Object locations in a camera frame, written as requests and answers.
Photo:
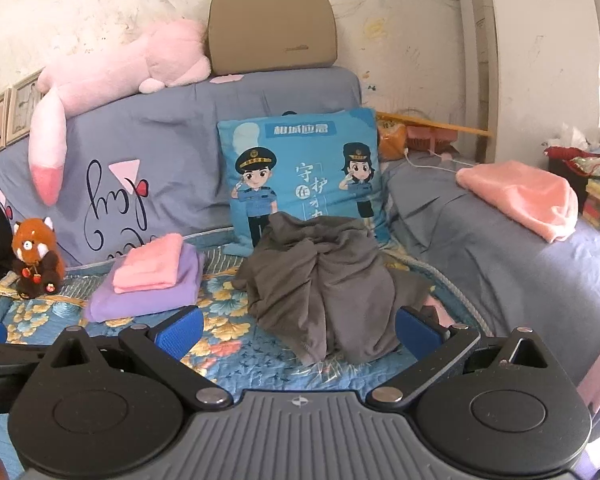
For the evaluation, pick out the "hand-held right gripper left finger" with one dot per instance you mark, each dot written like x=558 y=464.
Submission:
x=180 y=331

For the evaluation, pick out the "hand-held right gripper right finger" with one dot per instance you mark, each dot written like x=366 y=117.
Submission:
x=416 y=327

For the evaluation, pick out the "pink heart-print garment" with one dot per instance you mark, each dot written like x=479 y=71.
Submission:
x=442 y=316

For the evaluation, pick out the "grey flower-print t-shirt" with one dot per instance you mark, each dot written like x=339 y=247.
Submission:
x=320 y=280

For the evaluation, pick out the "folded purple cloth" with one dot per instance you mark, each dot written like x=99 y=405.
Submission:
x=140 y=302

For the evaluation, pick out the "blue floral quilt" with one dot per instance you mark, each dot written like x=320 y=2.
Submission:
x=230 y=330

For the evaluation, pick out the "folded pink towel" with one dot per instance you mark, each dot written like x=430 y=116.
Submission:
x=147 y=265

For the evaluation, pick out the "red panda plush toy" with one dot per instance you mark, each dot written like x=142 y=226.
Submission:
x=32 y=247

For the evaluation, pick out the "salmon pink towel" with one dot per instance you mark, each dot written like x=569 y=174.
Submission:
x=522 y=195

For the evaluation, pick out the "orange bag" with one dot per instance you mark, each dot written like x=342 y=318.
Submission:
x=392 y=140

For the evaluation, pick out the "pink basket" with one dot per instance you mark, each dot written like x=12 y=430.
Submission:
x=430 y=137

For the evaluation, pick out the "blue cartoon-print pillow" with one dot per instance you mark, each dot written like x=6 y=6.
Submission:
x=300 y=170

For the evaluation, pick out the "yellow wooden stick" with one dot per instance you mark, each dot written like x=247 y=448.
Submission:
x=460 y=129

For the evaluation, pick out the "grey-blue script-print sofa cover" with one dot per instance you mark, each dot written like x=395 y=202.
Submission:
x=170 y=125

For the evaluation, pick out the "red basket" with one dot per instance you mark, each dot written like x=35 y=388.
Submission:
x=562 y=157

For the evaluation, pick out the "white plastic bag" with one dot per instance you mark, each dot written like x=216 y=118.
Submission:
x=570 y=135

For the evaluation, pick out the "pink plush toy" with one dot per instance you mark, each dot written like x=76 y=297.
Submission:
x=105 y=75

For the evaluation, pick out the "white cabinet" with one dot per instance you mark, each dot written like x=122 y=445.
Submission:
x=545 y=50

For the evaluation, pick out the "beige cushion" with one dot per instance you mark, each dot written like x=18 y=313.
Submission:
x=272 y=30

